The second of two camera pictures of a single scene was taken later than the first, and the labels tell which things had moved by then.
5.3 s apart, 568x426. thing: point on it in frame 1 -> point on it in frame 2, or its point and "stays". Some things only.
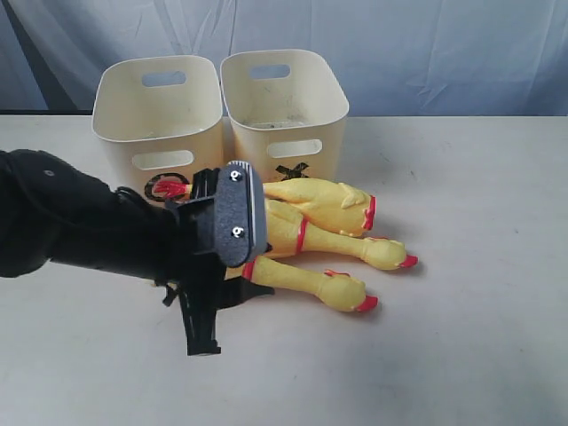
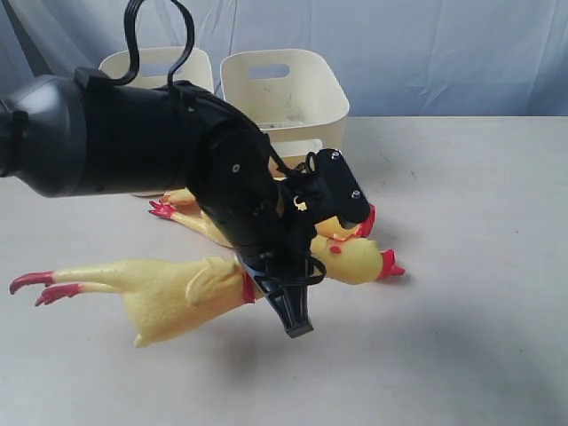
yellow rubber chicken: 335,289 -> 169,299
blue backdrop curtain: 390,58 stays
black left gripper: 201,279 -> 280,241
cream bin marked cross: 287,113 stays
